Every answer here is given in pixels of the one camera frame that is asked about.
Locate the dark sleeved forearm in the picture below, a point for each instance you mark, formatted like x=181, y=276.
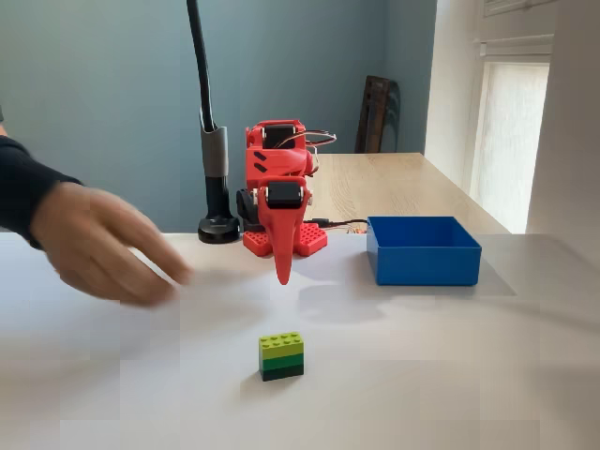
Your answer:
x=23, y=183

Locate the light wooden table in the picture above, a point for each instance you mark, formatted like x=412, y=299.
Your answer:
x=398, y=187

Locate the window with white blind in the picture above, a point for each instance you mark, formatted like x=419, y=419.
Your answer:
x=511, y=140

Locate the green lego brick stack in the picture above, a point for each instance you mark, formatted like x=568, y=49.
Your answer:
x=281, y=356

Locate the red robot arm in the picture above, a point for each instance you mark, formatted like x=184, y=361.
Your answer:
x=276, y=161

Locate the black gooseneck camera stand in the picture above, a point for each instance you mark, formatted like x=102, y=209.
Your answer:
x=214, y=154

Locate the person's bare hand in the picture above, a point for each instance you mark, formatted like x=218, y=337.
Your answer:
x=103, y=244

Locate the blue plastic bin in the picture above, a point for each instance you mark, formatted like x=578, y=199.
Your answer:
x=426, y=262

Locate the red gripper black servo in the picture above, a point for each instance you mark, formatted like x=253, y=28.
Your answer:
x=282, y=220

